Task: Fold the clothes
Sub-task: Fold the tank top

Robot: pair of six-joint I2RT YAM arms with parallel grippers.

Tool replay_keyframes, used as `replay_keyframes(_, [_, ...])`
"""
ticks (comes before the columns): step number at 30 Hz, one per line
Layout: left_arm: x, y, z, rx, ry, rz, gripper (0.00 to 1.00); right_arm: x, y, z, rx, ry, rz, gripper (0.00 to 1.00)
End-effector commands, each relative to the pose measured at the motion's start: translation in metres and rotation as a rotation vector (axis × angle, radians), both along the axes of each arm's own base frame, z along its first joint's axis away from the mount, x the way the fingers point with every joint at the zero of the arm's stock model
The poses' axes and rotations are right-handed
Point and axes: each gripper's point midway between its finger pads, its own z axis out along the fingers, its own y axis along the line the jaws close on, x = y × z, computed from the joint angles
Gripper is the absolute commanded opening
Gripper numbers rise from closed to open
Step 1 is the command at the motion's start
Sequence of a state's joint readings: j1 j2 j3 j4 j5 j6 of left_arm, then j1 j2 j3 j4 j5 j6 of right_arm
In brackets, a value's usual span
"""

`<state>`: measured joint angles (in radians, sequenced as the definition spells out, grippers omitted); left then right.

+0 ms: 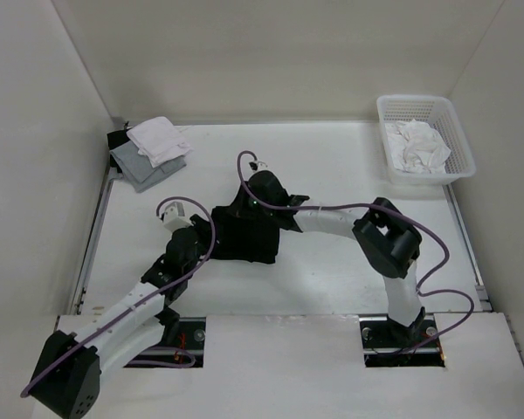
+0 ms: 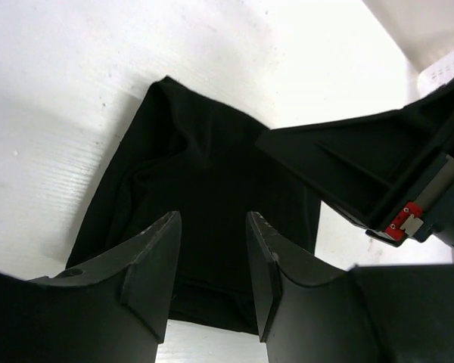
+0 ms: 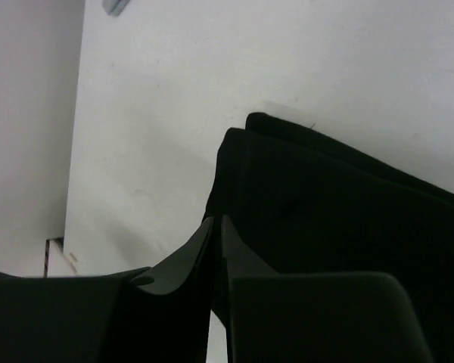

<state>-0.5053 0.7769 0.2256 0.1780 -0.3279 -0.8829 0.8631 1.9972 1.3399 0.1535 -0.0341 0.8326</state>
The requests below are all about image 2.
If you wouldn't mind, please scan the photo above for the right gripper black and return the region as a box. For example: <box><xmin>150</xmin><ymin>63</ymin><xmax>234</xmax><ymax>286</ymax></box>
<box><xmin>257</xmin><ymin>79</ymin><xmax>454</xmax><ymax>259</ymax></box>

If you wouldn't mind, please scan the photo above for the white plastic laundry basket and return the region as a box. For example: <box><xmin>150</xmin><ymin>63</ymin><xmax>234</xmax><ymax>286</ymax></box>
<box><xmin>417</xmin><ymin>50</ymin><xmax>454</xmax><ymax>98</ymax></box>

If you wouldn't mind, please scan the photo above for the black tank top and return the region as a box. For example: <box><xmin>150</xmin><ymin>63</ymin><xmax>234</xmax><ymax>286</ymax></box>
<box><xmin>67</xmin><ymin>77</ymin><xmax>320</xmax><ymax>334</ymax></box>

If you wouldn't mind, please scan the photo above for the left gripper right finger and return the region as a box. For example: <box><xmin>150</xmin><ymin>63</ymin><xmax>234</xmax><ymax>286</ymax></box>
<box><xmin>246</xmin><ymin>213</ymin><xmax>454</xmax><ymax>362</ymax></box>

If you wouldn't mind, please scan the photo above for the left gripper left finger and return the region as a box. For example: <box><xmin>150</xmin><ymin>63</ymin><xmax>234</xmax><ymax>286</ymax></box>
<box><xmin>0</xmin><ymin>212</ymin><xmax>182</xmax><ymax>362</ymax></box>

